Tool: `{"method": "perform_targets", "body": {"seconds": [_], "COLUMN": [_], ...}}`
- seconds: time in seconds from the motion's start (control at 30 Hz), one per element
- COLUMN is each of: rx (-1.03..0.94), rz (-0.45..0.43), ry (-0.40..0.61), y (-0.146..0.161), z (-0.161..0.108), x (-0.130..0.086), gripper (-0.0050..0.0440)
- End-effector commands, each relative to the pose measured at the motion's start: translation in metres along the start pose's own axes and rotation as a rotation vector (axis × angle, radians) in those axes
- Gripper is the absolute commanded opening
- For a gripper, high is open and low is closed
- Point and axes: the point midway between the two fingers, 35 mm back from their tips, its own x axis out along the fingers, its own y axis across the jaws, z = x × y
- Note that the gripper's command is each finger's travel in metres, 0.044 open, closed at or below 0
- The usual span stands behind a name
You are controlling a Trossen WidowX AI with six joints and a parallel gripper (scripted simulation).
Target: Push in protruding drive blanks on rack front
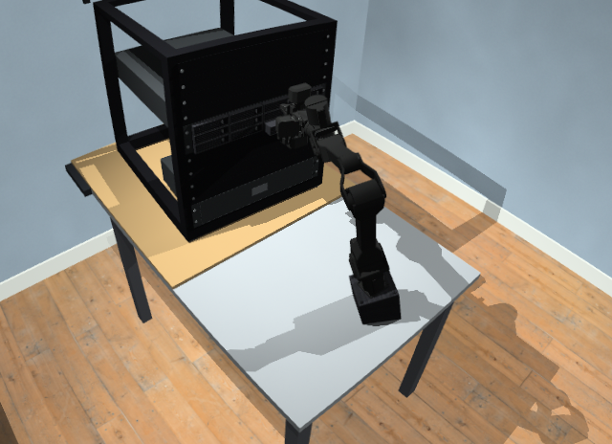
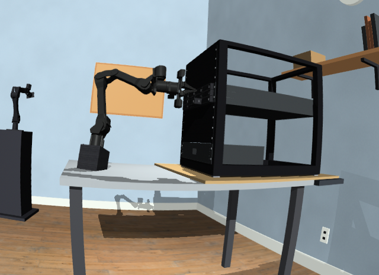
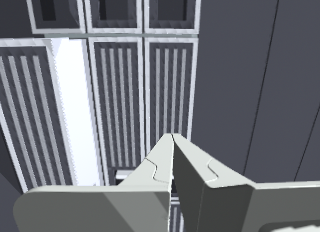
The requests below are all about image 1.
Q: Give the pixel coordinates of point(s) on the tan wooden board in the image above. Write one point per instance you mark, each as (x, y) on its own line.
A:
(176, 260)

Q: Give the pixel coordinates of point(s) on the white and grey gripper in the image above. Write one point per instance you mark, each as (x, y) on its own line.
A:
(298, 93)

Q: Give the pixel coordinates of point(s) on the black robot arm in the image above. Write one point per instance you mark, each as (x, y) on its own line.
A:
(364, 200)

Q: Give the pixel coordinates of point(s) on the black rack frame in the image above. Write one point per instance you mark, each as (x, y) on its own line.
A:
(201, 81)

